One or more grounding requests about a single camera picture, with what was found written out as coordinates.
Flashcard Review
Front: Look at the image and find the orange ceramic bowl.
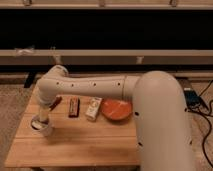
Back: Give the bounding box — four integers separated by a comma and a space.
101, 99, 132, 121

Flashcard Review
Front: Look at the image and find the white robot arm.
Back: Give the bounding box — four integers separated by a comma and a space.
36, 65, 196, 171

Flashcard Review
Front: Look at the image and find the white small carton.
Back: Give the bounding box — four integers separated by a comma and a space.
85, 97, 102, 121

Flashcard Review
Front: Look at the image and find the brown chocolate bar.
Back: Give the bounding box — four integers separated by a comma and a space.
68, 97, 80, 118

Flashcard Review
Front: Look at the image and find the wooden table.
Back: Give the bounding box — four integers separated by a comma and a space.
5, 95, 140, 168

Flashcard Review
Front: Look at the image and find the white mug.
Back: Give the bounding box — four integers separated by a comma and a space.
30, 115, 53, 137

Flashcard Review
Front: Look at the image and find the blue power box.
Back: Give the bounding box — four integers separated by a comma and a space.
184, 88, 200, 107

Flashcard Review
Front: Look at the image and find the grey shelf rail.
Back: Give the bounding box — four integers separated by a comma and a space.
0, 49, 213, 65

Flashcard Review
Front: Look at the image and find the black cable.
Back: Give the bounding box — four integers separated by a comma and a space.
187, 79, 213, 168

